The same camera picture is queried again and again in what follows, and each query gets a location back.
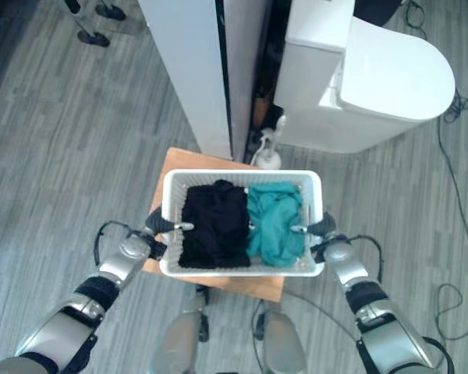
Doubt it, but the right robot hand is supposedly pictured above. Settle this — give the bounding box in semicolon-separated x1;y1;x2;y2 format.
289;211;338;239

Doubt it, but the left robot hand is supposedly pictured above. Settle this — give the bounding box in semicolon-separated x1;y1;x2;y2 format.
145;207;195;235

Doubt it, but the white plastic laundry basket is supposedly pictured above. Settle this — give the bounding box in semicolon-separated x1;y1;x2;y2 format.
158;168;326;278

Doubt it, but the teal garment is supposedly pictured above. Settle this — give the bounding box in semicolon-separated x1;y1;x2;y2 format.
246;181;306;269

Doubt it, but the black garment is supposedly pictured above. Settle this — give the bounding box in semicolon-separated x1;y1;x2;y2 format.
178;178;252;270

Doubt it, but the wooden stool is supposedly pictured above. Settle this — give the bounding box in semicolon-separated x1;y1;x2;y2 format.
141;146;286;303

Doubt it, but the white toilet brush holder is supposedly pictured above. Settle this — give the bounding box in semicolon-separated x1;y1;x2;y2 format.
250;115;288;171

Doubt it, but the silver left robot leg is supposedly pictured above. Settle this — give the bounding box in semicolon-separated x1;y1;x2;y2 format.
150;286;211;374

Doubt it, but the silver robot leg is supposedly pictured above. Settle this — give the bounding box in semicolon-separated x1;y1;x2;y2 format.
150;286;211;374
253;302;305;374

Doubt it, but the silver right robot leg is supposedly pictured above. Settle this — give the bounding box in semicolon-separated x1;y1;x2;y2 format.
253;302;305;374

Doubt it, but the white partition panel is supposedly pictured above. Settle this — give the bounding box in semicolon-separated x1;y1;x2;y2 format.
136;0;274;161

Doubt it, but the white toilet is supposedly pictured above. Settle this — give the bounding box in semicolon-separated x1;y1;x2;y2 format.
273;0;456;154

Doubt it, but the black stand foot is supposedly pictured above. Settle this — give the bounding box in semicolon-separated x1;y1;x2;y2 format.
76;30;112;48
95;3;126;21

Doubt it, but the black round base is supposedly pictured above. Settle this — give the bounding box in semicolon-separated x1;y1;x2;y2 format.
353;0;402;26

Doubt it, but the black floor cable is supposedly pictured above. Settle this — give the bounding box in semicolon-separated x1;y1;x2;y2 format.
401;0;468;340

